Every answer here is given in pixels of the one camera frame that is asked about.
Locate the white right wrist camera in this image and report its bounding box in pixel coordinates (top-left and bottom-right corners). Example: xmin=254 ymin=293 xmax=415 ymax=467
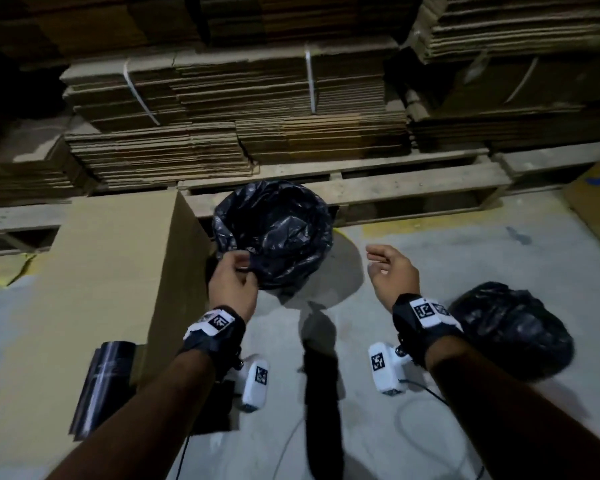
xmin=367 ymin=341 xmax=414 ymax=397

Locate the person's left forearm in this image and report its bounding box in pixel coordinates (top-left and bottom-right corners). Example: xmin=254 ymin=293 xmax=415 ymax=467
xmin=45 ymin=348 xmax=217 ymax=480

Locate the person's right forearm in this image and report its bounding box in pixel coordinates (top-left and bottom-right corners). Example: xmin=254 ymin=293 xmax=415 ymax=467
xmin=423 ymin=336 xmax=600 ymax=480

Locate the black right camera cable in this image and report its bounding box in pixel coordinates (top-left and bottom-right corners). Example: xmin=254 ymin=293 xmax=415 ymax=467
xmin=403 ymin=378 xmax=486 ymax=480

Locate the black left camera cable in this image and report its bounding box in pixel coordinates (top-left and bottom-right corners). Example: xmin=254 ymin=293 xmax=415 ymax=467
xmin=175 ymin=434 xmax=191 ymax=480

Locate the black right wrist strap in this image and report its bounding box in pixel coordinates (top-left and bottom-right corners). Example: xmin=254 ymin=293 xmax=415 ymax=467
xmin=391 ymin=293 xmax=465 ymax=370

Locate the wooden pallet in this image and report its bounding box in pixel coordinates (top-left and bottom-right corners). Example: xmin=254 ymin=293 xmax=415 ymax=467
xmin=0 ymin=203 xmax=72 ymax=257
xmin=491 ymin=138 xmax=600 ymax=194
xmin=176 ymin=148 xmax=514 ymax=229

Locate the person's right hand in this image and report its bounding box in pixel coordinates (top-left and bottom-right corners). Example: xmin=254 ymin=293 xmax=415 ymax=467
xmin=365 ymin=243 xmax=422 ymax=313

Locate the black camera cable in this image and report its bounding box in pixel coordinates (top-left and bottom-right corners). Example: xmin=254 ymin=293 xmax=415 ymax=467
xmin=403 ymin=378 xmax=486 ymax=480
xmin=175 ymin=434 xmax=191 ymax=480

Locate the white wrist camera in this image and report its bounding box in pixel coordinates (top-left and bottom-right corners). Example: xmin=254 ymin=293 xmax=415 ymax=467
xmin=235 ymin=358 xmax=271 ymax=413
xmin=367 ymin=341 xmax=414 ymax=397

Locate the person's left hand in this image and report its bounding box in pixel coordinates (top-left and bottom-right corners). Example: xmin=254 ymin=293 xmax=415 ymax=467
xmin=207 ymin=250 xmax=260 ymax=324

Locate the roll of black bags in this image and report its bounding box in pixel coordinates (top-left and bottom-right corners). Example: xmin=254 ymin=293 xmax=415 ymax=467
xmin=68 ymin=340 xmax=139 ymax=442

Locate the white plastic strapping band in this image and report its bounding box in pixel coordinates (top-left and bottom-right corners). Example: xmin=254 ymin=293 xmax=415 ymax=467
xmin=123 ymin=58 xmax=161 ymax=127
xmin=503 ymin=56 xmax=539 ymax=104
xmin=304 ymin=44 xmax=317 ymax=115

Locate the black wrist strap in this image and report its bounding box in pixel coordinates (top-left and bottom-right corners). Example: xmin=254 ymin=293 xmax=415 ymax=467
xmin=391 ymin=293 xmax=465 ymax=370
xmin=179 ymin=305 xmax=247 ymax=381

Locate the stack of flattened cardboard sheets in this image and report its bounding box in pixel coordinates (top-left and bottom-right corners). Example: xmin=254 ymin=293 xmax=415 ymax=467
xmin=0 ymin=114 xmax=97 ymax=209
xmin=0 ymin=0 xmax=422 ymax=63
xmin=403 ymin=0 xmax=600 ymax=153
xmin=63 ymin=121 xmax=255 ymax=191
xmin=235 ymin=111 xmax=413 ymax=166

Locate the cardboard box with blue tape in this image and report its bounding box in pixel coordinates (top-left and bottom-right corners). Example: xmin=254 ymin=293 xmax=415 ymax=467
xmin=563 ymin=151 xmax=600 ymax=264

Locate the large plain cardboard box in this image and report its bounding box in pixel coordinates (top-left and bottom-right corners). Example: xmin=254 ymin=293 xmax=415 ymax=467
xmin=0 ymin=190 xmax=217 ymax=480

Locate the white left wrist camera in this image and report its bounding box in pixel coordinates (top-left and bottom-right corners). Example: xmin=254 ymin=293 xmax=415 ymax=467
xmin=235 ymin=358 xmax=271 ymax=413

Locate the black left wrist strap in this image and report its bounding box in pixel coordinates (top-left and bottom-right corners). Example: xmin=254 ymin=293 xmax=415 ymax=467
xmin=179 ymin=305 xmax=247 ymax=381

